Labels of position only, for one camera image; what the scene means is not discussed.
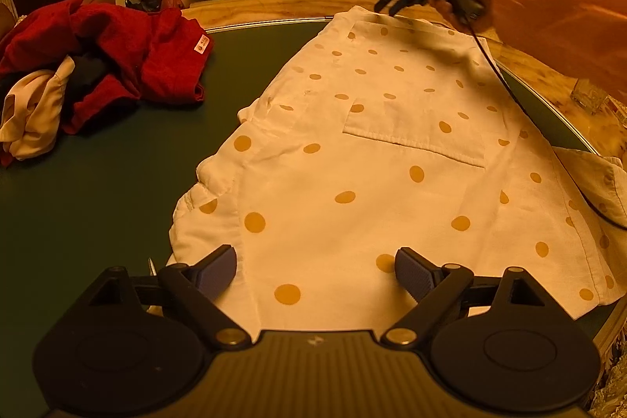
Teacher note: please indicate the person's right forearm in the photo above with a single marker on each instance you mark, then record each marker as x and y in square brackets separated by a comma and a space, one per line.
[563, 21]

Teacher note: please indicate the lace fringed cover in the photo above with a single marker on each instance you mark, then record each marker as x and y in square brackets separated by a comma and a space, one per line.
[612, 379]

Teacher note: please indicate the dark cloth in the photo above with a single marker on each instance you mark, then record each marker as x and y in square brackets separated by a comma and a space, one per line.
[90, 73]

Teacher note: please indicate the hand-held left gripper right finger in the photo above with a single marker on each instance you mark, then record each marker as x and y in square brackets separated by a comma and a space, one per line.
[414, 273]

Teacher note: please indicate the white polka dot shirt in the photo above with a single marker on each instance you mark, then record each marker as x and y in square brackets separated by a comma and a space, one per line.
[367, 153]

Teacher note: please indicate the black bag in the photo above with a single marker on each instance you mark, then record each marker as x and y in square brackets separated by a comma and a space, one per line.
[144, 1]

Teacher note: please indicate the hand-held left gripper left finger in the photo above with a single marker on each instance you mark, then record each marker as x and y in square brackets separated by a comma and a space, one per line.
[220, 268]

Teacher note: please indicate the white crumpled garment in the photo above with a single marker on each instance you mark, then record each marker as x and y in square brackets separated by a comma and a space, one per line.
[34, 114]

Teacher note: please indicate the red towel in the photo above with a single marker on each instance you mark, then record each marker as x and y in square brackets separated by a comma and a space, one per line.
[161, 55]

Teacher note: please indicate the clear drinking glass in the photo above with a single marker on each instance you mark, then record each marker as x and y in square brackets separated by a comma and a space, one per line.
[588, 96]

